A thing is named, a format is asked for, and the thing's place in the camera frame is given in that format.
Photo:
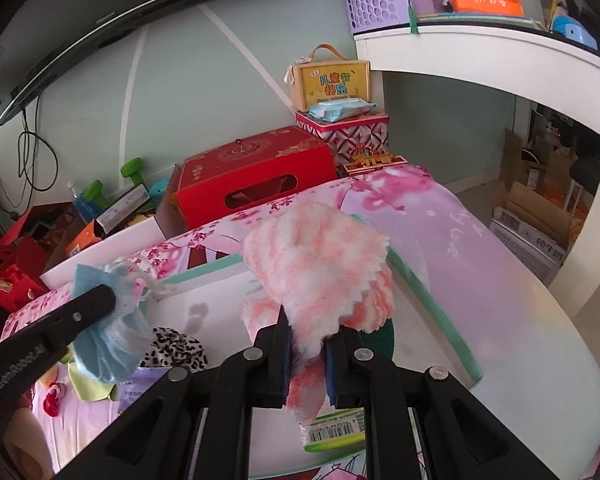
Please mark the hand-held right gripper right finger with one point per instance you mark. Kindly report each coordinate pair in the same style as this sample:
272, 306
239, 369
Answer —
332, 377

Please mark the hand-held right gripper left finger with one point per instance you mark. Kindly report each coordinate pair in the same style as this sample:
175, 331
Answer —
281, 365

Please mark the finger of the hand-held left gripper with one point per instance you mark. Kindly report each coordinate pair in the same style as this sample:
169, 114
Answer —
80, 317

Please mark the light blue face mask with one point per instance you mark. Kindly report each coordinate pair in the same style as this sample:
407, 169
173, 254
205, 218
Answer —
105, 355

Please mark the white tray with teal rim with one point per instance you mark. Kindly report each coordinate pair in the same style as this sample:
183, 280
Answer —
215, 300

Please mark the pink fluffy cloth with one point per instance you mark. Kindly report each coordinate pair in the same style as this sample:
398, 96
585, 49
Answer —
320, 260

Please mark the person's left hand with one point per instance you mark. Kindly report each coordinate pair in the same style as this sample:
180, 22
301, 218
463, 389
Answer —
27, 440

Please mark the red white ornament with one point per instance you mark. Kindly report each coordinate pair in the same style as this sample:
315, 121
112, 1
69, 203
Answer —
52, 402

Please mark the green tissue pack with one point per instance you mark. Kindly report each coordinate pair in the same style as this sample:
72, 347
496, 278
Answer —
335, 432

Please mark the white foam board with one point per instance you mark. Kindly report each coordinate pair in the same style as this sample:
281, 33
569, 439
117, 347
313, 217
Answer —
105, 255

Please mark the yellow green cloth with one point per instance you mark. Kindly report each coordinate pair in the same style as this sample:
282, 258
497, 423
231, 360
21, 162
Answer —
87, 385

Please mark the orange cardboard box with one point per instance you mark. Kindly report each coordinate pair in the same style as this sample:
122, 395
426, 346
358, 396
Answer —
80, 245

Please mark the red felt handbag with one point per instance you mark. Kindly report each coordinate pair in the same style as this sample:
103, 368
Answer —
15, 285

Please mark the purple wipes pack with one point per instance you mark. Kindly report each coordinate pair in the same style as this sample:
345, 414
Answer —
140, 385

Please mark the leopard print scrunchie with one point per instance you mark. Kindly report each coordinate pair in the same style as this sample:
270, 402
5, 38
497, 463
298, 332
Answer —
180, 347

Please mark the red open gift box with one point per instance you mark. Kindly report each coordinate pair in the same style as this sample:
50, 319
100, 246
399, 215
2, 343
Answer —
25, 225

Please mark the blue liquid plastic bottle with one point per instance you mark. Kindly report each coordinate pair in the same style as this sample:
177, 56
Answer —
82, 207

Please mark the green dumbbell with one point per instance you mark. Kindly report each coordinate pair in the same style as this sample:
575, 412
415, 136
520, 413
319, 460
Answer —
96, 194
131, 167

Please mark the teal small box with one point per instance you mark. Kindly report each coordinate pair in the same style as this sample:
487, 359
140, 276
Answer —
160, 191

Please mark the printed blanket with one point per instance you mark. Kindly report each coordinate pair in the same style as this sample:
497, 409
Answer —
480, 285

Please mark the large red gift box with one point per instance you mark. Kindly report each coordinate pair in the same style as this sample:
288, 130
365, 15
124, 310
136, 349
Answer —
260, 170

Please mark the gold red ornament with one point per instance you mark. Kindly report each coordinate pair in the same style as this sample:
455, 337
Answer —
375, 162

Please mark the labelled cardboard box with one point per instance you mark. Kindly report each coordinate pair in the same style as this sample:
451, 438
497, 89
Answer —
530, 240

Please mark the red patterned box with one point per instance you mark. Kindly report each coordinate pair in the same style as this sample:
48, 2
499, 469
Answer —
355, 135

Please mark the light blue wipes pack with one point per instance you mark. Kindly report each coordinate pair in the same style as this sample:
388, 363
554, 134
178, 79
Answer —
340, 110

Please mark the open cardboard box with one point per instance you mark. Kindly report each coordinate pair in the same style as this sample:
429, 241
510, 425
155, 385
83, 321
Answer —
540, 160

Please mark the black flat television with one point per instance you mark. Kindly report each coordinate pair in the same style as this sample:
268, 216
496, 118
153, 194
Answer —
105, 5

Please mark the white desk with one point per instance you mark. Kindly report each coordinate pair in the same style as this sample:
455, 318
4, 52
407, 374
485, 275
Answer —
480, 45

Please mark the orange packet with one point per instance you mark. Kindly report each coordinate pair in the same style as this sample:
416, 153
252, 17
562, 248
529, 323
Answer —
485, 2

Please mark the blue plastic object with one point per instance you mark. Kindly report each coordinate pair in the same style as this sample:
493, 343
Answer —
575, 32

